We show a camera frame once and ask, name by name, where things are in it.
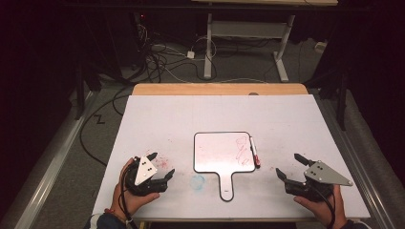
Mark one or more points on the white metal desk frame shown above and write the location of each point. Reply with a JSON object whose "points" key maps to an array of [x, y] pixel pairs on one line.
{"points": [[208, 47]]}

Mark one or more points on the white power adapter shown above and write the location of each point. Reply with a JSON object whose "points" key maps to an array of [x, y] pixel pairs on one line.
{"points": [[190, 54]]}

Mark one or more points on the red whiteboard marker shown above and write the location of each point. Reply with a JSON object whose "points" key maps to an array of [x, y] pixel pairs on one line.
{"points": [[254, 151]]}

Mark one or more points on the white table cover sheet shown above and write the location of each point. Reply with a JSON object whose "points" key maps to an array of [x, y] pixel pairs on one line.
{"points": [[223, 114]]}

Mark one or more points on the black stand leg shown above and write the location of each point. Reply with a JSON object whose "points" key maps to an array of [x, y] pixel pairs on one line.
{"points": [[79, 92]]}

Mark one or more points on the white box on floor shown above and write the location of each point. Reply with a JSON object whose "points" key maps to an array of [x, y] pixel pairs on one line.
{"points": [[320, 46]]}

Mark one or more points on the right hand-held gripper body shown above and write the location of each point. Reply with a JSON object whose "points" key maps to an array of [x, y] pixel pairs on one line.
{"points": [[321, 175]]}

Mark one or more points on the wooden table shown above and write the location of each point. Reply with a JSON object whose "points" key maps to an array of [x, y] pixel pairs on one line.
{"points": [[191, 89]]}

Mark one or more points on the person's right hand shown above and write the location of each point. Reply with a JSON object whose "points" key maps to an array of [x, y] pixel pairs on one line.
{"points": [[324, 211]]}

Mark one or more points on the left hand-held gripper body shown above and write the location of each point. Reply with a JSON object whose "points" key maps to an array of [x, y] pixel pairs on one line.
{"points": [[144, 170]]}

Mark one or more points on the person's left hand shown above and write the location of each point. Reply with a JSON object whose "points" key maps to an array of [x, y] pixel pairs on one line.
{"points": [[133, 203]]}

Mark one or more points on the grey metal rail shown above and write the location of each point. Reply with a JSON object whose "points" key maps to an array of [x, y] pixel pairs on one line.
{"points": [[51, 168], [359, 165]]}

